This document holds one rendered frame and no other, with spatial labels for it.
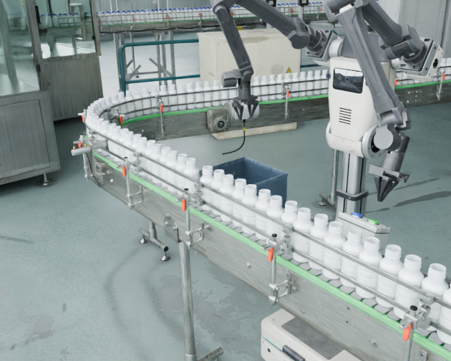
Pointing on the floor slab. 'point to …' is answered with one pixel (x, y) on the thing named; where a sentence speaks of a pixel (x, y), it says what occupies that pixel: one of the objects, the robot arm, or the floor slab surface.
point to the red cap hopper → (149, 57)
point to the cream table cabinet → (270, 49)
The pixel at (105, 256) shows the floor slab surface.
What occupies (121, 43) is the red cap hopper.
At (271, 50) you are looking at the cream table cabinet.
